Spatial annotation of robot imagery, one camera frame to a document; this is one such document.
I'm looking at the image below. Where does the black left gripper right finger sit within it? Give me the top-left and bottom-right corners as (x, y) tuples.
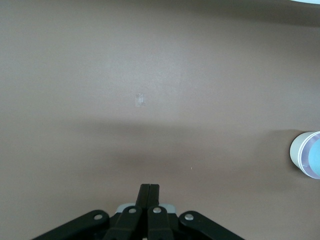
(147, 184), (246, 240)

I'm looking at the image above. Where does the white bowl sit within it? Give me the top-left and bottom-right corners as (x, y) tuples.
(289, 131), (320, 180)

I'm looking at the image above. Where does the brown table mat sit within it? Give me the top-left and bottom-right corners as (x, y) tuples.
(0, 0), (320, 240)

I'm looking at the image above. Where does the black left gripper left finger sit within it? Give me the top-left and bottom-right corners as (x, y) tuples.
(32, 184), (151, 240)

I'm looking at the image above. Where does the clear tape piece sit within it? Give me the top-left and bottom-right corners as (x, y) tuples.
(134, 92), (147, 108)

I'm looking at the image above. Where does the blue bowl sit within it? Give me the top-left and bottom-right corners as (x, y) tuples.
(306, 141), (320, 180)

